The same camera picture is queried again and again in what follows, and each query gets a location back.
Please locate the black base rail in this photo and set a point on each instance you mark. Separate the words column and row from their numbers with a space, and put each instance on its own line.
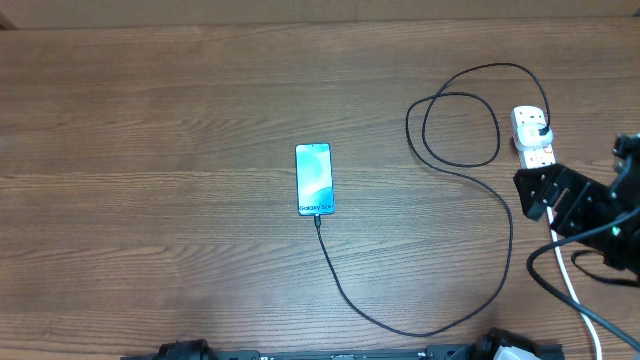
column 496, row 344

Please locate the blue Galaxy smartphone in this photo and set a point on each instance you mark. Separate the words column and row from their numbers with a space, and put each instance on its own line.
column 314, row 179

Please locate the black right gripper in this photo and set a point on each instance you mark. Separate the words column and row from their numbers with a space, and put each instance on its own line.
column 581, row 196

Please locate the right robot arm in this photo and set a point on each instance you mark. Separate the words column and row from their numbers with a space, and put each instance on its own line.
column 619, row 241

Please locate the white charger plug adapter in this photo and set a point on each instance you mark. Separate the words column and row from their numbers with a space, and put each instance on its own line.
column 529, row 137

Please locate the white power strip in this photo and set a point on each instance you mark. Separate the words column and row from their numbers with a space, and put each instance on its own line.
column 534, row 150

